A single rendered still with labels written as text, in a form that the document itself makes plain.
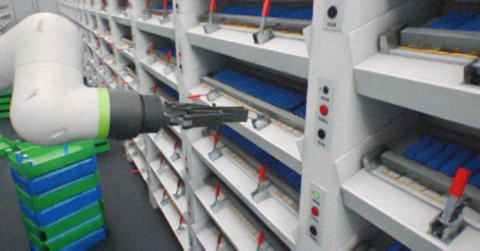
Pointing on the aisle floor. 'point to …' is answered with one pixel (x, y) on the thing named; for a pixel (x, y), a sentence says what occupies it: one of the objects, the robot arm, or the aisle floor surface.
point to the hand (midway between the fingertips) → (231, 114)
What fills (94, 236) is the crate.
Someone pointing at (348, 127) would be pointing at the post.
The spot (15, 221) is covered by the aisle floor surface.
